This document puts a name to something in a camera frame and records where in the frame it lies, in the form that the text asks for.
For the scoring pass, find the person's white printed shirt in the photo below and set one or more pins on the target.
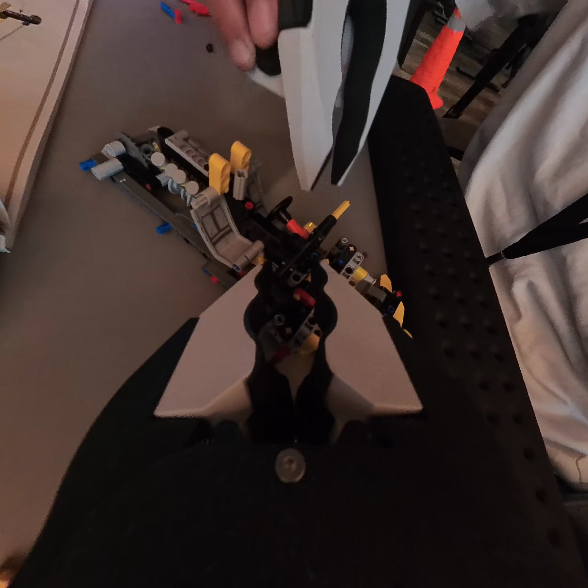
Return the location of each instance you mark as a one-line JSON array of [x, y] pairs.
[[528, 160]]

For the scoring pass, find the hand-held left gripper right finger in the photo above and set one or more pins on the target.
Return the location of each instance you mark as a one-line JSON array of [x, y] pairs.
[[372, 363]]

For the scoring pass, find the lego instruction booklet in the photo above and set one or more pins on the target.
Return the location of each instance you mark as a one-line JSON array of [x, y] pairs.
[[27, 92]]

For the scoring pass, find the lego car model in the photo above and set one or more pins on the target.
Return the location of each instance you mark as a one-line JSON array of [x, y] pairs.
[[220, 225]]

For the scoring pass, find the person's right hand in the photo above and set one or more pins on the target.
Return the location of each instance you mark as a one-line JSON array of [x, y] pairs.
[[248, 23]]

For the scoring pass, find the black metal stand legs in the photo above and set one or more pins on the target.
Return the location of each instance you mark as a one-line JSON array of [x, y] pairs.
[[496, 69]]

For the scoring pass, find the orange traffic cone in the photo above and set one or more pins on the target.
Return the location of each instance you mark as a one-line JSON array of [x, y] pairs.
[[436, 59]]

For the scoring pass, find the pile of red blue lego pins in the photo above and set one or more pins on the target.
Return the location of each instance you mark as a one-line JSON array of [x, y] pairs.
[[178, 16]]

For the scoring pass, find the black lego beam yellow axle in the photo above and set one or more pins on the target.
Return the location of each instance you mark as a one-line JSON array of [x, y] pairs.
[[319, 229]]

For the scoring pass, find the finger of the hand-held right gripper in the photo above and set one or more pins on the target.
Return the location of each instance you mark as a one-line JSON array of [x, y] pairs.
[[395, 23], [307, 92]]

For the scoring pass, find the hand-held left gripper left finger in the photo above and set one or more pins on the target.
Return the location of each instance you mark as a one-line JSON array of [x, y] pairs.
[[206, 367]]

